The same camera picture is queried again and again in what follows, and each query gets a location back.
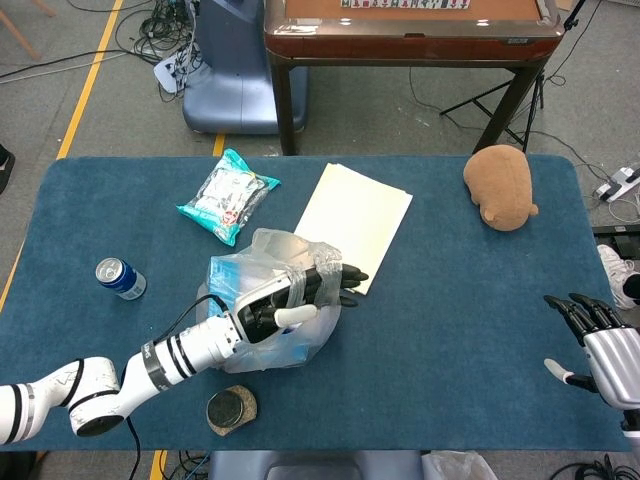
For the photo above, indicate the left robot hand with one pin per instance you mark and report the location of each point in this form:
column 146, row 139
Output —
column 265, row 300

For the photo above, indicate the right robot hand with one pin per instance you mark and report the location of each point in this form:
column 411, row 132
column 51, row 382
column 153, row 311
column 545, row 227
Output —
column 612, row 355

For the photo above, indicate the translucent plastic bag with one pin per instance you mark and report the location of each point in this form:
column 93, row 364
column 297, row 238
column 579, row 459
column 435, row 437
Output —
column 280, row 350

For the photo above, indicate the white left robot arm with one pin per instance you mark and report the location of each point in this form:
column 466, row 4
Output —
column 190, row 350

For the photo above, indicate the light blue carton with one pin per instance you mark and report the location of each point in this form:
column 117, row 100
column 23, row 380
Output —
column 230, row 277

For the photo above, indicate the white sneaker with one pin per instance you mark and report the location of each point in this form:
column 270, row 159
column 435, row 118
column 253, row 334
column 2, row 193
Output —
column 617, row 275

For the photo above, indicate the teal snack packet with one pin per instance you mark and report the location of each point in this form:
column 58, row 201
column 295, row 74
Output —
column 225, row 200

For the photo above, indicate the grain jar with black lid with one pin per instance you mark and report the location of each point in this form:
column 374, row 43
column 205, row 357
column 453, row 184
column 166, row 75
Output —
column 227, row 407

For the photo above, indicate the white paper pad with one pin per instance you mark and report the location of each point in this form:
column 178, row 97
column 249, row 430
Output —
column 355, row 220

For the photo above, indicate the blue and white drink can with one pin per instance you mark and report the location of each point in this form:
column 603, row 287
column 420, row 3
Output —
column 122, row 280

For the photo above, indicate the blue grey robot torso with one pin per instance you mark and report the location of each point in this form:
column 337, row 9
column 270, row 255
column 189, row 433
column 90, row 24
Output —
column 310, row 465

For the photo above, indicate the white power strip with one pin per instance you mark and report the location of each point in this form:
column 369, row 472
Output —
column 167, row 72
column 617, row 184

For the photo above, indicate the brown plush toy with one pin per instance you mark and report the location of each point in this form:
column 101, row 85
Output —
column 500, row 185

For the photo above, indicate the blue grey machine base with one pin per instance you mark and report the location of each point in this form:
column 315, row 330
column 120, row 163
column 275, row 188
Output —
column 235, row 75

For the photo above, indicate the black tripod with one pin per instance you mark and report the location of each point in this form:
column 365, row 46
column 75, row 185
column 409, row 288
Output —
column 520, row 127

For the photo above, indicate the black shoe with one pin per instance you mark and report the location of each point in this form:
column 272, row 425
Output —
column 5, row 167

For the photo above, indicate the brown mahjong table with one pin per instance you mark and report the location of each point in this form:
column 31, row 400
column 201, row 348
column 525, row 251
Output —
column 410, row 40

